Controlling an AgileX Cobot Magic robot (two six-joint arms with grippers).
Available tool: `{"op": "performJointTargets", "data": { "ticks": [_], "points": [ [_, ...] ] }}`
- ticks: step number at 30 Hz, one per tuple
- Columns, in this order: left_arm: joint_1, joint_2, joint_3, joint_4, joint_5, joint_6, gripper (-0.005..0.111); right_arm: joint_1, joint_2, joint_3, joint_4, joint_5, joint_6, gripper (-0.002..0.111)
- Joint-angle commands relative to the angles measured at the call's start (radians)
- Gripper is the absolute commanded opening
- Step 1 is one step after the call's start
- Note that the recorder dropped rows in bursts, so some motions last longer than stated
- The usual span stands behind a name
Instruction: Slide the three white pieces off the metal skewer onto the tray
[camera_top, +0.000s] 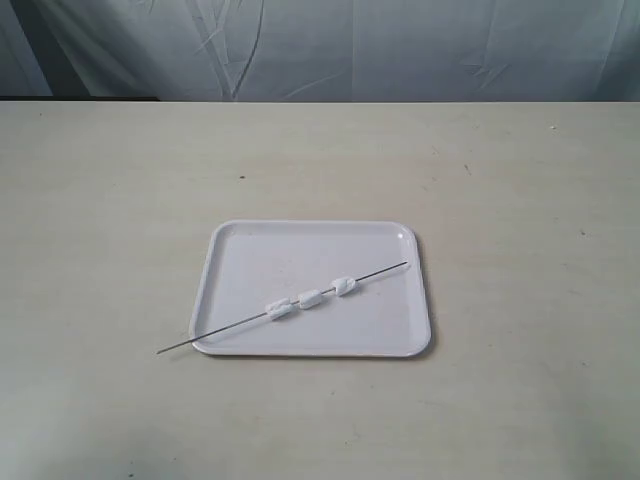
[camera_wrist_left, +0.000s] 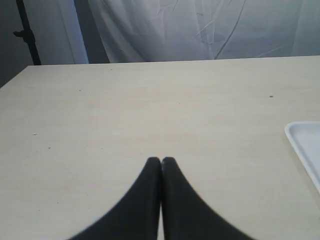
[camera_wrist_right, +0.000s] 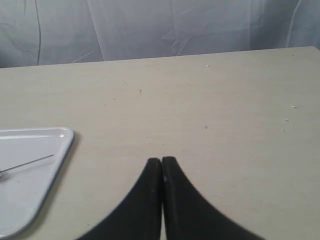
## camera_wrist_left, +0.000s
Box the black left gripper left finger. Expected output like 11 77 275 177
71 157 160 240

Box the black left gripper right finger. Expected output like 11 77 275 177
161 157 252 240

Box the white plastic tray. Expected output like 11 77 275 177
284 121 320 192

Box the white fabric backdrop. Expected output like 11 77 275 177
26 0 320 64

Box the black stand pole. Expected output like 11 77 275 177
13 0 42 66

